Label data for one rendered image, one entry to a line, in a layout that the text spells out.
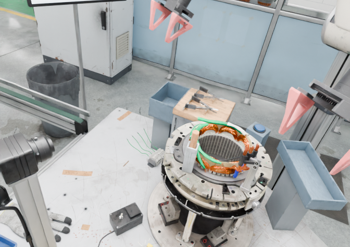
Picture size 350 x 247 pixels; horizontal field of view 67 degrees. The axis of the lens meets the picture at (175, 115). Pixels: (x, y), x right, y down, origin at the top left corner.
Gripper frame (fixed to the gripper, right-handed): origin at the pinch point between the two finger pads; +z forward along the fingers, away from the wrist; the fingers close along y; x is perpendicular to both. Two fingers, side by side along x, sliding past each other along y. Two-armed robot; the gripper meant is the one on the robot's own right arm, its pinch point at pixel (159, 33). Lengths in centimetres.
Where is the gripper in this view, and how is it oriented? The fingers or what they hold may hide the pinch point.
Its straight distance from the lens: 77.8
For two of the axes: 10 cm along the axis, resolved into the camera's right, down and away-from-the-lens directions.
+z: -5.3, 8.0, 2.8
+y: 5.0, 5.7, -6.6
